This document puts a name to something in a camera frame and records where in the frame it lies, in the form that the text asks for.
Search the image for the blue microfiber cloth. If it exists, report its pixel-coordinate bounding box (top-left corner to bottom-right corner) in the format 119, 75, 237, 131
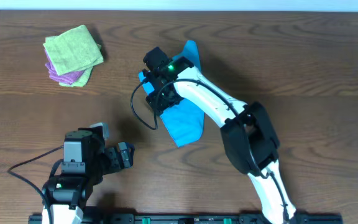
138, 39, 205, 148

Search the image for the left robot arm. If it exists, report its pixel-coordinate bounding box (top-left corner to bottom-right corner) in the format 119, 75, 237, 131
42, 123, 135, 223

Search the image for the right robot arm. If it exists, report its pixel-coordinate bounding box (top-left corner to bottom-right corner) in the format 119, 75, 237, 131
143, 47, 296, 223

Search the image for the green folded cloth bottom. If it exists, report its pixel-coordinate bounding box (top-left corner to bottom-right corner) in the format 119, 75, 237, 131
58, 43, 103, 88

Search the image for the green folded cloth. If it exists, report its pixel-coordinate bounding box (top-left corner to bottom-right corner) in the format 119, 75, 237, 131
43, 25, 104, 76
58, 43, 103, 88

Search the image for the purple folded cloth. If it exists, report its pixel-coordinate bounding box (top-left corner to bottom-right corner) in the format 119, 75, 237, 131
45, 50, 84, 85

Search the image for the green folded cloth top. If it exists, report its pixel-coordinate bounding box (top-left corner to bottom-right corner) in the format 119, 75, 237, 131
43, 25, 104, 76

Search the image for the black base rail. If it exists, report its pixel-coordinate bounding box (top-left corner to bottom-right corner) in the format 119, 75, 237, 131
28, 213, 344, 224

